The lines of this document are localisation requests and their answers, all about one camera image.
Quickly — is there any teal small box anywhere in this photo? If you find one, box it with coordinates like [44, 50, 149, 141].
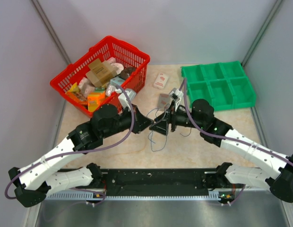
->
[110, 77, 125, 87]

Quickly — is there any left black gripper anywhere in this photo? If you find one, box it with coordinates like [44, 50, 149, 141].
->
[102, 104, 154, 139]

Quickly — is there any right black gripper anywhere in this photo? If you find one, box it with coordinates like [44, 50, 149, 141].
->
[149, 100, 204, 136]

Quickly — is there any green compartment tray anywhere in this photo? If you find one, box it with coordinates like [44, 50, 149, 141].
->
[181, 61, 256, 111]

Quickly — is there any white pink pouch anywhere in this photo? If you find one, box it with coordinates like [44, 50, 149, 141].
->
[106, 57, 124, 75]

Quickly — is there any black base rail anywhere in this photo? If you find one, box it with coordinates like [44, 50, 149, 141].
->
[59, 168, 267, 197]

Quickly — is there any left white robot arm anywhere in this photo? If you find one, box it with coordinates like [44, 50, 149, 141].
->
[9, 104, 154, 208]

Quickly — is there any orange snack box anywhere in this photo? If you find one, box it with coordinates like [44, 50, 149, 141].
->
[87, 92, 106, 112]

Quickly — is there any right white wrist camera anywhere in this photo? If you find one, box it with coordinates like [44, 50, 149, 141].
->
[169, 88, 184, 103]

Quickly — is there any white slotted cable duct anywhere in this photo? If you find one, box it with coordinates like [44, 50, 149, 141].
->
[46, 191, 102, 201]

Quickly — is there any red plastic basket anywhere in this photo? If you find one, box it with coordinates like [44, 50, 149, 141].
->
[50, 36, 150, 117]

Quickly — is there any yellow wire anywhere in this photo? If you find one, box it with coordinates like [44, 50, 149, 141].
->
[118, 141, 145, 157]

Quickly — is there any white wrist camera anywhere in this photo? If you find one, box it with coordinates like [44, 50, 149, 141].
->
[169, 88, 184, 103]
[115, 88, 137, 108]

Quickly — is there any yellow snack packet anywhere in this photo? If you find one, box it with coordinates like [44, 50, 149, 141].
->
[66, 82, 88, 106]

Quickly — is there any white red card box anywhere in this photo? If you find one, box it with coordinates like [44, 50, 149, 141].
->
[153, 73, 170, 90]

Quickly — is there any brown cardboard box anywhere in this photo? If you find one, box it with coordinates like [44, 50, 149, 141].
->
[86, 58, 117, 87]

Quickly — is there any pink wrapped pack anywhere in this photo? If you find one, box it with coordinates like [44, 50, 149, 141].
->
[78, 77, 95, 96]

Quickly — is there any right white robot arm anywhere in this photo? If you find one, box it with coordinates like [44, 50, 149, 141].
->
[150, 99, 293, 203]

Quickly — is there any dark brown round item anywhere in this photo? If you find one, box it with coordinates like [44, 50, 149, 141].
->
[119, 67, 136, 80]

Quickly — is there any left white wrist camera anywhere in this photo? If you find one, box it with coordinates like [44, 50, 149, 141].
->
[115, 88, 137, 108]

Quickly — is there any clear plastic card case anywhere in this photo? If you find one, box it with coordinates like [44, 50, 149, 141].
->
[157, 93, 171, 111]

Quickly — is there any coloured wire bundle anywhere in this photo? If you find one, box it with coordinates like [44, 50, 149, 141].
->
[146, 107, 192, 138]

